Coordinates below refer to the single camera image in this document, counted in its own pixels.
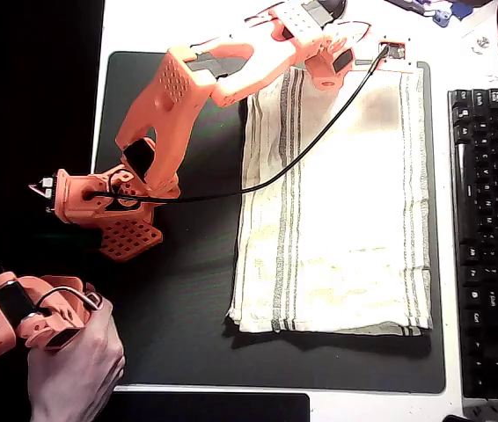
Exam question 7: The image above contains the black desk mat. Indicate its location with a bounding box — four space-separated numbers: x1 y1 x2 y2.
92 51 447 395

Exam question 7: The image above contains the person's bare hand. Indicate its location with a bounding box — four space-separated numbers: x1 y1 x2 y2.
26 296 127 422

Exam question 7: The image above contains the black keyboard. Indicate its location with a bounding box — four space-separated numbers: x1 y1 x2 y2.
447 86 498 401

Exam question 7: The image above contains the orange perforated base plate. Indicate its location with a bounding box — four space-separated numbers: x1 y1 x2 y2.
98 218 165 264

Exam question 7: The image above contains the black flat pad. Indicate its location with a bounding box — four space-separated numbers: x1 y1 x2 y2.
110 390 311 422

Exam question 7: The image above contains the white striped towel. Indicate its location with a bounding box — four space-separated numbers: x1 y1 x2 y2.
226 65 434 338

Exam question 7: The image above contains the black camera cable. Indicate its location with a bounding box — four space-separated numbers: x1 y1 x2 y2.
85 46 391 206

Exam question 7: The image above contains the blue and purple clutter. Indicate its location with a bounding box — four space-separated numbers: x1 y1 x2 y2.
384 0 474 28

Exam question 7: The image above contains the orange camera mount with board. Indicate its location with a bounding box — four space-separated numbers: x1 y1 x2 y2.
377 39 409 72

